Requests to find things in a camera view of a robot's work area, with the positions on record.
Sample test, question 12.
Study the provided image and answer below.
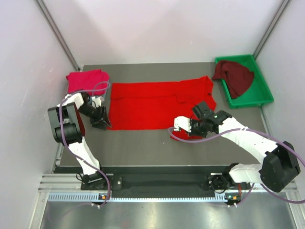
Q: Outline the folded pink t-shirt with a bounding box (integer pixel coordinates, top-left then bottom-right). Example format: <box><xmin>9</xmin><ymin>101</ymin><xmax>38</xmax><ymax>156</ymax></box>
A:
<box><xmin>66</xmin><ymin>69</ymin><xmax>109</xmax><ymax>96</ymax></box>

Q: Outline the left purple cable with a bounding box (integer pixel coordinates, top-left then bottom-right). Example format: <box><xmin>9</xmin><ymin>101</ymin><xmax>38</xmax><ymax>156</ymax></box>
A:
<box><xmin>58</xmin><ymin>81</ymin><xmax>112</xmax><ymax>208</ymax></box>

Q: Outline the dark red t-shirt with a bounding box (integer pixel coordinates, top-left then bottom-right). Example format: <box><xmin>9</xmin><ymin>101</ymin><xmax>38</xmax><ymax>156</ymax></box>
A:
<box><xmin>212</xmin><ymin>60</ymin><xmax>254</xmax><ymax>99</ymax></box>

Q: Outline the folded grey-blue t-shirt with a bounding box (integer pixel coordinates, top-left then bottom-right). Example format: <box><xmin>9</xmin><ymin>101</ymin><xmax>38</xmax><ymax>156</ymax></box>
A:
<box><xmin>91</xmin><ymin>81</ymin><xmax>111</xmax><ymax>97</ymax></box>

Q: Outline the corner aluminium post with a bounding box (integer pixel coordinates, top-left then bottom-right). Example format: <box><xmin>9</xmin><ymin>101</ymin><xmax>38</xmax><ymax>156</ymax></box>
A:
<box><xmin>34</xmin><ymin>0</ymin><xmax>81</xmax><ymax>72</ymax></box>
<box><xmin>253</xmin><ymin>0</ymin><xmax>292</xmax><ymax>60</ymax></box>

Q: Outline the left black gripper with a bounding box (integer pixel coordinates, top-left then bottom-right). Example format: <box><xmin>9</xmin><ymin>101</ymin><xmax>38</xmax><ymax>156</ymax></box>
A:
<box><xmin>78</xmin><ymin>104</ymin><xmax>112</xmax><ymax>130</ymax></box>

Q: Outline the aluminium frame rail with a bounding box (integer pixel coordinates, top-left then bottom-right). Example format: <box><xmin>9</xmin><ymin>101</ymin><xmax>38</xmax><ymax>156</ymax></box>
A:
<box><xmin>39</xmin><ymin>174</ymin><xmax>297</xmax><ymax>192</ymax></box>

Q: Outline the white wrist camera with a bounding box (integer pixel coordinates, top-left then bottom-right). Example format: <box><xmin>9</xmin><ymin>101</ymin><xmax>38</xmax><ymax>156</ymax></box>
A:
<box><xmin>91</xmin><ymin>96</ymin><xmax>105</xmax><ymax>107</ymax></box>
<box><xmin>173</xmin><ymin>116</ymin><xmax>191</xmax><ymax>133</ymax></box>

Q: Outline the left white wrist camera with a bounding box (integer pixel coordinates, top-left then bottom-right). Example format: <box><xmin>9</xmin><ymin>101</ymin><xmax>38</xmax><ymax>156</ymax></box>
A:
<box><xmin>91</xmin><ymin>96</ymin><xmax>105</xmax><ymax>107</ymax></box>

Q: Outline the right corner aluminium post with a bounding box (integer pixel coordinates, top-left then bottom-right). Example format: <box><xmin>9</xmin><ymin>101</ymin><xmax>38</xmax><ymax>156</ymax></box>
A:
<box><xmin>253</xmin><ymin>0</ymin><xmax>292</xmax><ymax>60</ymax></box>

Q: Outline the left corner aluminium post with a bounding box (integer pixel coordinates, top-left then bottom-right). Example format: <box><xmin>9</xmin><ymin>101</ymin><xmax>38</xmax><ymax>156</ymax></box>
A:
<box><xmin>34</xmin><ymin>0</ymin><xmax>81</xmax><ymax>72</ymax></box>

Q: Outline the green plastic bin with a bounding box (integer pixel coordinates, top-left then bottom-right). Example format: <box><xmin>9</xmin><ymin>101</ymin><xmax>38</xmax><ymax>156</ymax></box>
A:
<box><xmin>215</xmin><ymin>54</ymin><xmax>274</xmax><ymax>109</ymax></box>

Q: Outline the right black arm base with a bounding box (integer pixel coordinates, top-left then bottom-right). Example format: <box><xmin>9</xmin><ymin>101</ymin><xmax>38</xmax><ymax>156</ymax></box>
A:
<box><xmin>206</xmin><ymin>173</ymin><xmax>251</xmax><ymax>194</ymax></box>

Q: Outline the slotted cable duct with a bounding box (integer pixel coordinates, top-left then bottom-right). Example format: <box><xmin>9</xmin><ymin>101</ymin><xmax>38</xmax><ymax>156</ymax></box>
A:
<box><xmin>48</xmin><ymin>192</ymin><xmax>237</xmax><ymax>203</ymax></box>

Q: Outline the bright red t-shirt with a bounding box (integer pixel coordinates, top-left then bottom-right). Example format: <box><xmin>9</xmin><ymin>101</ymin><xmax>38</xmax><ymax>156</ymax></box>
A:
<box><xmin>109</xmin><ymin>76</ymin><xmax>216</xmax><ymax>130</ymax></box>

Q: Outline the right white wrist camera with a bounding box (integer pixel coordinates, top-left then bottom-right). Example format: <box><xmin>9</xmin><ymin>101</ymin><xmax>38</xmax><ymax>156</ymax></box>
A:
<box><xmin>173</xmin><ymin>116</ymin><xmax>191</xmax><ymax>133</ymax></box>

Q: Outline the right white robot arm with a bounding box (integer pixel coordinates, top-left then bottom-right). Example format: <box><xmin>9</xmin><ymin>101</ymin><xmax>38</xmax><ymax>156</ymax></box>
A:
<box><xmin>188</xmin><ymin>102</ymin><xmax>300</xmax><ymax>193</ymax></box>

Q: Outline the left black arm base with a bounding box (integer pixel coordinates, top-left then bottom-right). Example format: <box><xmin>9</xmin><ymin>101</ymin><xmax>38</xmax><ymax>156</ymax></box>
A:
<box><xmin>79</xmin><ymin>173</ymin><xmax>123</xmax><ymax>191</ymax></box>

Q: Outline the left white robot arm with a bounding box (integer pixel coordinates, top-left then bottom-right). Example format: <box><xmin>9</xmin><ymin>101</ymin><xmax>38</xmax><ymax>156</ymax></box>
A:
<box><xmin>48</xmin><ymin>92</ymin><xmax>111</xmax><ymax>189</ymax></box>

